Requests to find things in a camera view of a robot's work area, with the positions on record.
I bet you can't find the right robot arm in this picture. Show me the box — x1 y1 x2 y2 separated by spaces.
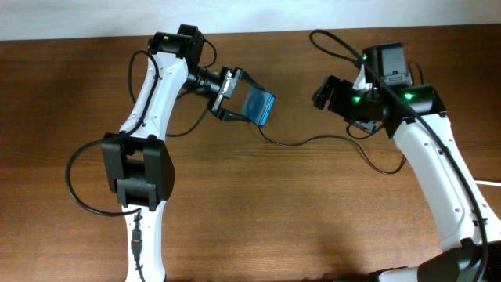
312 43 500 281

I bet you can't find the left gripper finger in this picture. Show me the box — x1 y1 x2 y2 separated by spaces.
236 67 265 90
217 108 251 122

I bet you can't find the blue screen Galaxy smartphone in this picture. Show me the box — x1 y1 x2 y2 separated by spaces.
241 87 276 128

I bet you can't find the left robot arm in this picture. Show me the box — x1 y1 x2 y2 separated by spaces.
101 24 275 281

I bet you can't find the black USB charging cable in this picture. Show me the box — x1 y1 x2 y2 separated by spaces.
256 125 408 175

